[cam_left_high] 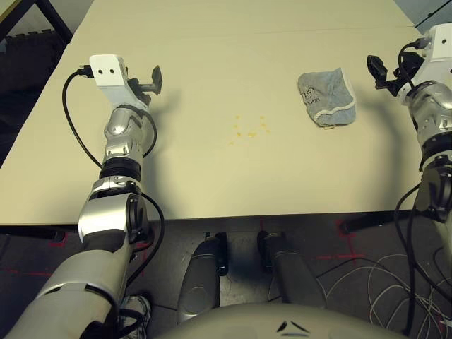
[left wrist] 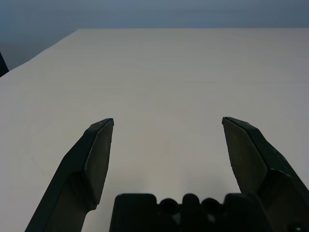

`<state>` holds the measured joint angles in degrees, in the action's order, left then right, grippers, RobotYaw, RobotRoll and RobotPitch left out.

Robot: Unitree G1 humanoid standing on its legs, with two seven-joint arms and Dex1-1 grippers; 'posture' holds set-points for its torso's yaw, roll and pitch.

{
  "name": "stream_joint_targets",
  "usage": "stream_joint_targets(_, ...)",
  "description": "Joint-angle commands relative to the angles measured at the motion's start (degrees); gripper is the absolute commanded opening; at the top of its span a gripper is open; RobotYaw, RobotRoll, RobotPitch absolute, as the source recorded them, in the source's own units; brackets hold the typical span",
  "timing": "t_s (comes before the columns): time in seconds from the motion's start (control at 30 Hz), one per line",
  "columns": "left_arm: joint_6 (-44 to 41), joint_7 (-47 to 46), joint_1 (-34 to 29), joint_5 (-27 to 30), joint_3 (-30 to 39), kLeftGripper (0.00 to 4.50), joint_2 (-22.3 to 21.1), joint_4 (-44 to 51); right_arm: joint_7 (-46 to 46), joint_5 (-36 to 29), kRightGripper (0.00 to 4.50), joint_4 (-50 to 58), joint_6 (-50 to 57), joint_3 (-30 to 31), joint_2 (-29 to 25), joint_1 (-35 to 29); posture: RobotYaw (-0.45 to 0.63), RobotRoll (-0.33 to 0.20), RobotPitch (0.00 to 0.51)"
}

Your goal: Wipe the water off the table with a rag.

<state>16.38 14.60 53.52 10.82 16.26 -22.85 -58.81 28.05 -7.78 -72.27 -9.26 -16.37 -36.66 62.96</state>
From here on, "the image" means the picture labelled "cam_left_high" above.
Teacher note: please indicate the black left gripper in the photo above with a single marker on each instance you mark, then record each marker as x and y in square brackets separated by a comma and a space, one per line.
[139, 92]

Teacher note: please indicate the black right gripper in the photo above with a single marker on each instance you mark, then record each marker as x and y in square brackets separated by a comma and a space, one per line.
[411, 65]

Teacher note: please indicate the blue-grey terry rag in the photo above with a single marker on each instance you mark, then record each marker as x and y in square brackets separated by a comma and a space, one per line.
[328, 95]

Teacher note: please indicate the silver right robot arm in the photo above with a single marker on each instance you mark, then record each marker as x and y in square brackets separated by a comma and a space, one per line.
[434, 120]

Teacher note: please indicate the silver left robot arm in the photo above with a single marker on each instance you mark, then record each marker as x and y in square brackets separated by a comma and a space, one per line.
[106, 219]

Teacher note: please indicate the dark foam floor mat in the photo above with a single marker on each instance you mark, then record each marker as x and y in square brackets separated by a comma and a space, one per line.
[21, 70]

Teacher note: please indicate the grey left robot leg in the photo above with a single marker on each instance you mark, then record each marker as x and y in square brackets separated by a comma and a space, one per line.
[199, 282]

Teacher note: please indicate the grey robot leg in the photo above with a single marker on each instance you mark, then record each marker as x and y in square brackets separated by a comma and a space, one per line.
[199, 282]
[293, 275]

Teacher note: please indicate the grey right robot leg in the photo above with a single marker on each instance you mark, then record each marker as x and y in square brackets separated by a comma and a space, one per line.
[293, 275]

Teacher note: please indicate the grey white sneaker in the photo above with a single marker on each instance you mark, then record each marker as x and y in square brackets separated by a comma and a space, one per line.
[136, 310]

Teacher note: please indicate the grey robot torso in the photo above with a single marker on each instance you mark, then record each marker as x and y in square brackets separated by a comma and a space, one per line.
[247, 325]

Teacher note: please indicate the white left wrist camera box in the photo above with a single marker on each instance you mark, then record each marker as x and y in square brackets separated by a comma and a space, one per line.
[106, 76]

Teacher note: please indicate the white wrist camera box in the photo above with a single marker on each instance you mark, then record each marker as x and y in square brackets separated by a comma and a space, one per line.
[106, 76]
[441, 42]

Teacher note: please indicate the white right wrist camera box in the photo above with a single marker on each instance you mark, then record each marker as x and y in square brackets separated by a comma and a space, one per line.
[441, 42]

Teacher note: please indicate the black metal frame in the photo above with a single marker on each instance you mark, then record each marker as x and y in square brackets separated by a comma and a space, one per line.
[58, 21]

